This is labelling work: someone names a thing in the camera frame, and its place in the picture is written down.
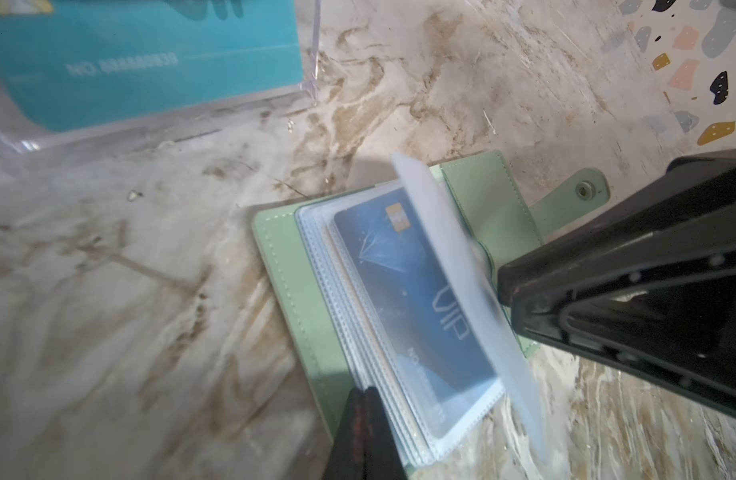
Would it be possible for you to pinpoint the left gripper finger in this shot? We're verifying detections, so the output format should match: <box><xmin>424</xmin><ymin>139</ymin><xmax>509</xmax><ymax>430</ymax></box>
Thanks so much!
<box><xmin>322</xmin><ymin>386</ymin><xmax>408</xmax><ymax>480</ymax></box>

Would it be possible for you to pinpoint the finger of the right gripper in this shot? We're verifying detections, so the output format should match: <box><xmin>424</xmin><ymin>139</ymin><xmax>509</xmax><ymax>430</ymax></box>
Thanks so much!
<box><xmin>497</xmin><ymin>149</ymin><xmax>736</xmax><ymax>418</ymax></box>

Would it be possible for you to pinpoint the blue VIP credit card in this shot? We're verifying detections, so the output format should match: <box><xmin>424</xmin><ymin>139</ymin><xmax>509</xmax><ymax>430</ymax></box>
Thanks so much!
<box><xmin>333</xmin><ymin>188</ymin><xmax>497</xmax><ymax>440</ymax></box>

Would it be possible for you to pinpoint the teal VIP card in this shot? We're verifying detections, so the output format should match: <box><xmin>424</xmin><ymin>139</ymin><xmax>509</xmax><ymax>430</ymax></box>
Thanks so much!
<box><xmin>0</xmin><ymin>0</ymin><xmax>306</xmax><ymax>134</ymax></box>

